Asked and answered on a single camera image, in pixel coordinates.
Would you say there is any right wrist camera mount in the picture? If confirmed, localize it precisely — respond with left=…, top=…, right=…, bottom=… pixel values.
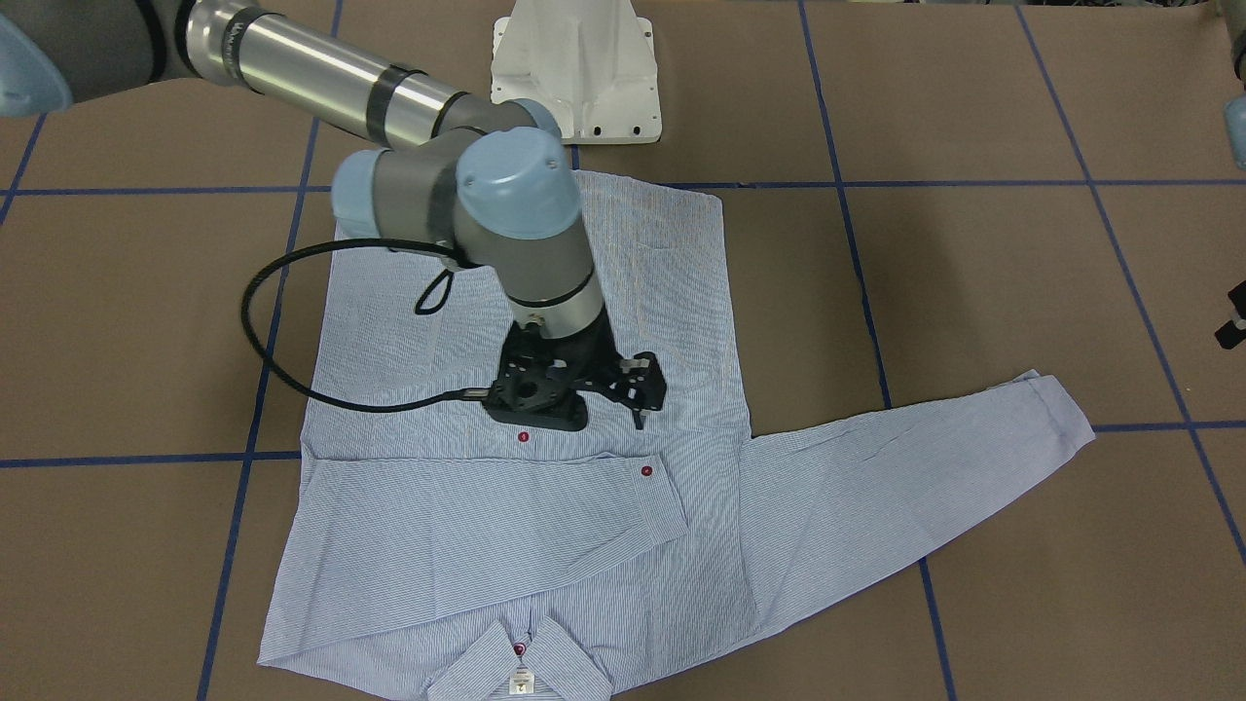
left=482, top=351, right=589, bottom=433

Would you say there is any blue striped button shirt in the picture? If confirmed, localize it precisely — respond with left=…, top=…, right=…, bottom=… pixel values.
left=258, top=172, right=1094, bottom=700

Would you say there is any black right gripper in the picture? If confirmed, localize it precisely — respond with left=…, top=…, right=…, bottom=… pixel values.
left=501, top=314, right=668, bottom=431

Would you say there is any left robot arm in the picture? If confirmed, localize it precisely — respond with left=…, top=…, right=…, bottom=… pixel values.
left=1212, top=1, right=1245, bottom=350

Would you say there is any black braided cable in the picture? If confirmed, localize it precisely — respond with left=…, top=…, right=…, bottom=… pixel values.
left=240, top=239, right=493, bottom=415

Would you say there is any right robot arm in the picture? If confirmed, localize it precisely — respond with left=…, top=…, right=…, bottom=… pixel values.
left=2, top=1, right=667, bottom=431

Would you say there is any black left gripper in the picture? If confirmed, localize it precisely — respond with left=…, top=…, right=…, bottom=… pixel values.
left=1214, top=280, right=1246, bottom=350

